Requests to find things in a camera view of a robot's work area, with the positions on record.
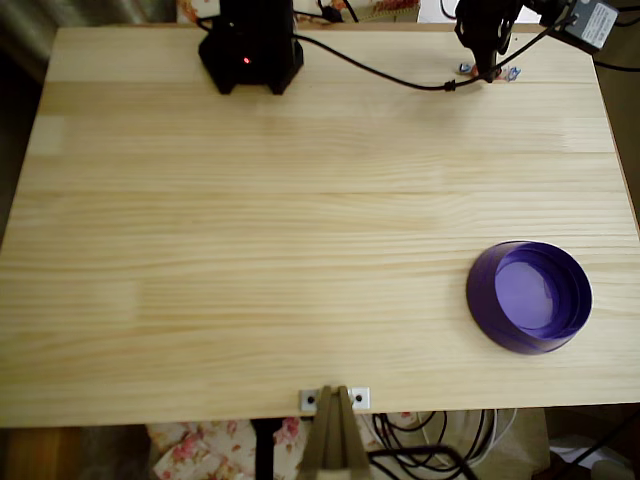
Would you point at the black table leg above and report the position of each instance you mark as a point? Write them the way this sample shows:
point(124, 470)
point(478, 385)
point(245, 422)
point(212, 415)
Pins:
point(265, 450)

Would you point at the floral cloth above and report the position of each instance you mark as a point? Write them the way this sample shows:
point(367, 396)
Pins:
point(200, 450)

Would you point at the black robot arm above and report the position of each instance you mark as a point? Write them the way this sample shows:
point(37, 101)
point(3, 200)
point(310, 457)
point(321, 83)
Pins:
point(250, 45)

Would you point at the purple round bowl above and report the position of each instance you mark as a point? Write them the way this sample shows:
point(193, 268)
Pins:
point(480, 300)

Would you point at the metal table clamp bracket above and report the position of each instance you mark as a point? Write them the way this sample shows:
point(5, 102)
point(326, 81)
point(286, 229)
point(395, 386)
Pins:
point(332, 440)

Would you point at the grey camera box with label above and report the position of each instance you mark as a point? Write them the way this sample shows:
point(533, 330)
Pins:
point(595, 22)

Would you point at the silver metal bracket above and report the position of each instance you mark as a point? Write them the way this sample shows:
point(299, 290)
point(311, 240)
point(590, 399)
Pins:
point(361, 398)

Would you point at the white candy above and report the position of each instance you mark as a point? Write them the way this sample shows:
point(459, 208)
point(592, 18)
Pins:
point(512, 74)

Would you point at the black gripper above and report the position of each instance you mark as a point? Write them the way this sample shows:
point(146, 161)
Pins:
point(483, 50)

